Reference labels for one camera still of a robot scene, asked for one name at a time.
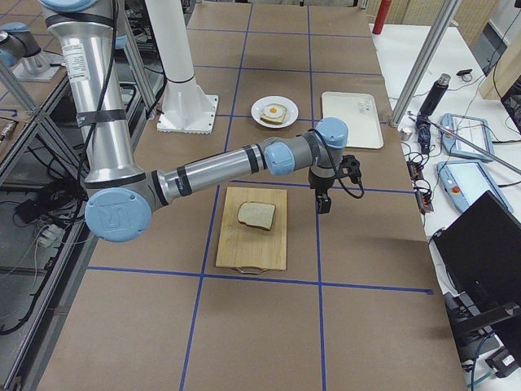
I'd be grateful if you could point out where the white column pedestal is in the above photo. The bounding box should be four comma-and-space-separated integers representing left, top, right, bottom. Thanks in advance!
146, 0, 219, 134

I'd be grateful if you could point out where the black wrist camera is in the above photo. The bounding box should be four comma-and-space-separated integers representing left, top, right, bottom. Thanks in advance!
339, 155, 362, 185

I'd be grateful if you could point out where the red bottle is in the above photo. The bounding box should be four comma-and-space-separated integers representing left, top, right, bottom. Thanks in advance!
372, 0, 392, 35

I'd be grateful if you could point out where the white round plate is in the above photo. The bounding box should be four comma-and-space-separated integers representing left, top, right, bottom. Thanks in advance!
251, 95, 299, 129

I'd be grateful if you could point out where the black monitor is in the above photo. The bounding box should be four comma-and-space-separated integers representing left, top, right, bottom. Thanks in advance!
433, 191, 520, 362

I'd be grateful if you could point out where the cream bear serving tray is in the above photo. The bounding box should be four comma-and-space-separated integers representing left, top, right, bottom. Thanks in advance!
322, 91, 383, 150

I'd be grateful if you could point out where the upper blue teach pendant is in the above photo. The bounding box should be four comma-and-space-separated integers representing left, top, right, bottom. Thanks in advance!
440, 113, 494, 162

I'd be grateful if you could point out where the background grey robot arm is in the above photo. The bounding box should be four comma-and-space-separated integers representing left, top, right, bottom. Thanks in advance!
1, 22, 62, 82

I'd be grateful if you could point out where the bread slice with fried egg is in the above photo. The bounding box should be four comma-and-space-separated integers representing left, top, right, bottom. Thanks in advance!
260, 103, 287, 125

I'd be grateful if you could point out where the wooden cutting board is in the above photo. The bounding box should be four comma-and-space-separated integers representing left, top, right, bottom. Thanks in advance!
216, 187, 287, 274

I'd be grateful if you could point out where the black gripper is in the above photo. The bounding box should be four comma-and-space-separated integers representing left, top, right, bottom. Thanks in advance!
308, 166, 335, 214

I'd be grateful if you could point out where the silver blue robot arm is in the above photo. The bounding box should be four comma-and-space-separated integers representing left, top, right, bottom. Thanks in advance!
42, 1, 361, 242

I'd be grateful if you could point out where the blue teach pendant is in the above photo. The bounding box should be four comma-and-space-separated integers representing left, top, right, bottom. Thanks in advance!
436, 160, 514, 213
440, 113, 494, 162

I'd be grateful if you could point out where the folded dark blue umbrella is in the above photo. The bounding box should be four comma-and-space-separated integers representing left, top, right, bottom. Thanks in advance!
415, 114, 431, 155

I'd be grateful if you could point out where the aluminium frame post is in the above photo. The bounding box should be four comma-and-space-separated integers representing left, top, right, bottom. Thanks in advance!
389, 0, 462, 128

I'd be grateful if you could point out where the black water bottle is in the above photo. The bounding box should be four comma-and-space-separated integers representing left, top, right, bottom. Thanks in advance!
418, 73, 451, 116

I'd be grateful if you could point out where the lower blue teach pendant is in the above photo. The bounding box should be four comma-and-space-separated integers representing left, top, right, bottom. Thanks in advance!
436, 160, 514, 213

